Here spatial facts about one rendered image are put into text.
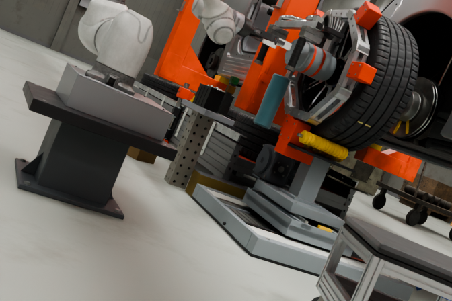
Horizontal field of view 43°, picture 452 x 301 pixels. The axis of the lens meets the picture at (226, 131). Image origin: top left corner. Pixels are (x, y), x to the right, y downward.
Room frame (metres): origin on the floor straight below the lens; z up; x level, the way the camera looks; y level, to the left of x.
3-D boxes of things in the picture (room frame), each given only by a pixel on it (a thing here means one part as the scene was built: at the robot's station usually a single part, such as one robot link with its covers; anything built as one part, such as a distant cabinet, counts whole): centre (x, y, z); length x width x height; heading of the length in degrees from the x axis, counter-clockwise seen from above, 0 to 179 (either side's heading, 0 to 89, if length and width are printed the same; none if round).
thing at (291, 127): (2.74, -0.33, 0.48); 0.16 x 0.12 x 0.17; 113
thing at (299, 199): (2.79, -0.46, 0.32); 0.40 x 0.30 x 0.28; 23
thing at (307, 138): (2.65, -0.44, 0.51); 0.29 x 0.06 x 0.06; 113
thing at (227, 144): (4.31, 0.36, 0.28); 2.47 x 0.09 x 0.22; 23
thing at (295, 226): (2.75, -0.47, 0.13); 0.50 x 0.36 x 0.10; 23
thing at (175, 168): (3.15, 0.15, 0.21); 0.10 x 0.10 x 0.42; 23
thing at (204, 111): (3.12, 0.14, 0.44); 0.43 x 0.17 x 0.03; 23
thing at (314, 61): (2.69, -0.23, 0.85); 0.21 x 0.14 x 0.14; 113
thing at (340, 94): (2.72, -0.30, 0.85); 0.54 x 0.07 x 0.54; 23
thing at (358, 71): (2.43, -0.43, 0.85); 0.09 x 0.08 x 0.07; 23
